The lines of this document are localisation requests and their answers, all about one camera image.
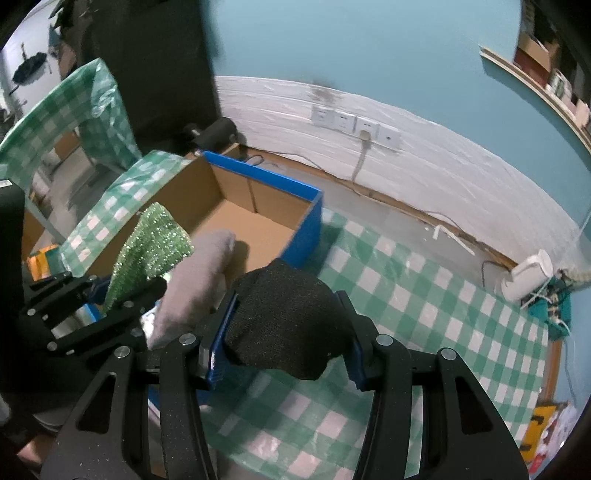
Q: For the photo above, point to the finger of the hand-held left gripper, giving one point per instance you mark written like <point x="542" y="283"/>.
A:
<point x="99" y="288"/>
<point x="147" y="293"/>

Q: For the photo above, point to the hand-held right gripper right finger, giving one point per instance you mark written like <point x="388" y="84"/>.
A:
<point x="355" y="364"/>

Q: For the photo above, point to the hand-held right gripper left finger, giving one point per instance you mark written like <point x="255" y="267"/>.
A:
<point x="217" y="355"/>

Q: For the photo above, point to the green glitter scouring cloth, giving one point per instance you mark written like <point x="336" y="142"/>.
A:
<point x="147" y="249"/>

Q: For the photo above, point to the grey sock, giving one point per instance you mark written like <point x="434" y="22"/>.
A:
<point x="194" y="281"/>

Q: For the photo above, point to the black sock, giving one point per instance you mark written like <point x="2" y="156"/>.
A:
<point x="286" y="318"/>

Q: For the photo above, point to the blue-sided cardboard box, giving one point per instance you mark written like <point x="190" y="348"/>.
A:
<point x="258" y="230"/>

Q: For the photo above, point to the person's left forearm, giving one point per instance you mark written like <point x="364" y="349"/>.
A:
<point x="32" y="454"/>

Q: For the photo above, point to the orange packet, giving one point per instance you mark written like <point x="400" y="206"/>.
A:
<point x="44" y="265"/>

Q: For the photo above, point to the green checked tablecloth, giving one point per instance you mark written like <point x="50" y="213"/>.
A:
<point x="106" y="129"/>
<point x="415" y="323"/>

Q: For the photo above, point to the brown cardboard carton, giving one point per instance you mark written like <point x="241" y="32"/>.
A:
<point x="65" y="145"/>

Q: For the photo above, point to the white trim strip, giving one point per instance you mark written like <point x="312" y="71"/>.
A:
<point x="455" y="240"/>

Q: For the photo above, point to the black cylindrical device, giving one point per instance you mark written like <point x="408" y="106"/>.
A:
<point x="217" y="134"/>

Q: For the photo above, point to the white cylindrical appliance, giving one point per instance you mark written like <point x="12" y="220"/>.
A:
<point x="526" y="274"/>

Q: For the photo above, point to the yellow box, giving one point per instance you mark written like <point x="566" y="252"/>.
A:
<point x="542" y="429"/>

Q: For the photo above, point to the teal basket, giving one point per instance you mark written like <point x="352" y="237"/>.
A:
<point x="554" y="318"/>

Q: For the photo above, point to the black cabinet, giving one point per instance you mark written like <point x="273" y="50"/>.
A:
<point x="157" y="64"/>

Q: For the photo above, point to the black umbrella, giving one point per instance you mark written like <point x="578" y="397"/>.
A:
<point x="28" y="68"/>

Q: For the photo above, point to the white wall socket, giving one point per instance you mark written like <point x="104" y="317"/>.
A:
<point x="371" y="127"/>
<point x="322" y="115"/>
<point x="390" y="137"/>
<point x="345" y="122"/>

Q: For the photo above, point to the wooden wall shelf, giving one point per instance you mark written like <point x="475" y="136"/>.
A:
<point x="545" y="78"/>

